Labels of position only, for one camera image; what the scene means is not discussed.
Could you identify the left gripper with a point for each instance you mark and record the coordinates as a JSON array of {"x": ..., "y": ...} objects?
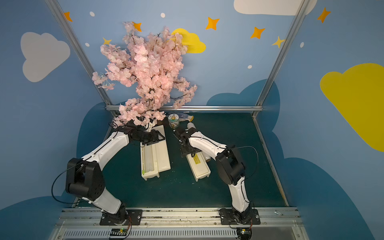
[{"x": 153, "y": 136}]

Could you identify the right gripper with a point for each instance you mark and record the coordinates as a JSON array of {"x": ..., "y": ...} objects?
[{"x": 186, "y": 147}]

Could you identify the plastic wrap roll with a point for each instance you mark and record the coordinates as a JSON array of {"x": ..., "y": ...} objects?
[
  {"x": 192, "y": 128},
  {"x": 148, "y": 160}
]

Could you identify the dispenser lid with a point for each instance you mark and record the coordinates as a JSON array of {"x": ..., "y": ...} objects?
[{"x": 159, "y": 153}]

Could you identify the white wrap dispenser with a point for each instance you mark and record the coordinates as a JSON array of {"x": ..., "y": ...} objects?
[{"x": 198, "y": 165}]

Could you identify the dispenser base tray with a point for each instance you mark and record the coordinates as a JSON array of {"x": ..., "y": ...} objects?
[{"x": 155, "y": 173}]

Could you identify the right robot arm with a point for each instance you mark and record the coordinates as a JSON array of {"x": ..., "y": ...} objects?
[{"x": 230, "y": 165}]

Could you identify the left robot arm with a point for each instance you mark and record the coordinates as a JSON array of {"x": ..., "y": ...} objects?
[{"x": 84, "y": 176}]

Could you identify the small plastic bottle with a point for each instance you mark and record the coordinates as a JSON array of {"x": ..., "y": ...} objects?
[{"x": 185, "y": 117}]

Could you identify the green printed cup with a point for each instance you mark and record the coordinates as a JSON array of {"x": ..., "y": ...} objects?
[{"x": 174, "y": 120}]

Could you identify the pink cherry blossom tree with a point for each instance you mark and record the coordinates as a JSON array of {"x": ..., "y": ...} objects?
[{"x": 151, "y": 64}]

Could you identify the left small circuit board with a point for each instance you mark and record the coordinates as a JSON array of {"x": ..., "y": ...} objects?
[{"x": 118, "y": 234}]

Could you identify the small circuit board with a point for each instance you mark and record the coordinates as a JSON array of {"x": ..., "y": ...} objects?
[
  {"x": 243, "y": 234},
  {"x": 118, "y": 234}
]

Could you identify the right small circuit board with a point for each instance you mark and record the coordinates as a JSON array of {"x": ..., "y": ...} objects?
[{"x": 243, "y": 234}]

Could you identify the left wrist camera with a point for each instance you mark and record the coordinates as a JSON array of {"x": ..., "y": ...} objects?
[{"x": 150, "y": 125}]

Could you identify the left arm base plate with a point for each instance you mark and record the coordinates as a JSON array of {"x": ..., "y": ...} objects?
[{"x": 122, "y": 218}]

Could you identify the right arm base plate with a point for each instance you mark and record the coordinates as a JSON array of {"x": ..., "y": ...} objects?
[{"x": 233, "y": 217}]

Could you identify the aluminium rail base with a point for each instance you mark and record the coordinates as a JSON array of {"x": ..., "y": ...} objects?
[{"x": 180, "y": 224}]

